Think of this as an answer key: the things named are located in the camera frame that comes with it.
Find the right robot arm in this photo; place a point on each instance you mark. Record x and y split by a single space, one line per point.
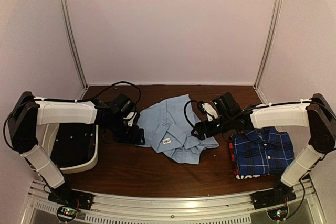
225 114

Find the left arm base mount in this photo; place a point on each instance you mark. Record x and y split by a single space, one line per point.
71 202

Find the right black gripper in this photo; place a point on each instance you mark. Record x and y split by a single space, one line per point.
199 126

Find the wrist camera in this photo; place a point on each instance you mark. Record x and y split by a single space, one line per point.
208 110
131 119

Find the red black folded shirt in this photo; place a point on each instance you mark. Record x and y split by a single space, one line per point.
237 174

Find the blue plaid folded shirt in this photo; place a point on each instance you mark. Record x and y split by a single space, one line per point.
263 151

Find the white plastic bin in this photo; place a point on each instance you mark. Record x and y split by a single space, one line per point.
47 143

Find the aluminium frame post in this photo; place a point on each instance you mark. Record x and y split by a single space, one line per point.
276 10
72 43

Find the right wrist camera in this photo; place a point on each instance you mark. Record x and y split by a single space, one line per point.
208 110

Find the right aluminium frame post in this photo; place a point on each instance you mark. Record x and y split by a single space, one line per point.
276 10

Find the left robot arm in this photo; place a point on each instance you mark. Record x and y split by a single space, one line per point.
27 122

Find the aluminium front rail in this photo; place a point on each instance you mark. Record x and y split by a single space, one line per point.
233 208

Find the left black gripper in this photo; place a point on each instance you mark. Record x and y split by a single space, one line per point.
134 137

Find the light blue long sleeve shirt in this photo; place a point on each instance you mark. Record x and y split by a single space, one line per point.
167 129

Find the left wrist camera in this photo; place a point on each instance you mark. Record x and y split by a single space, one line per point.
131 119

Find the left aluminium frame post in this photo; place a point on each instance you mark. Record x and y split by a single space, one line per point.
72 43

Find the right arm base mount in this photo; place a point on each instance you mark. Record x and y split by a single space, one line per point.
275 200

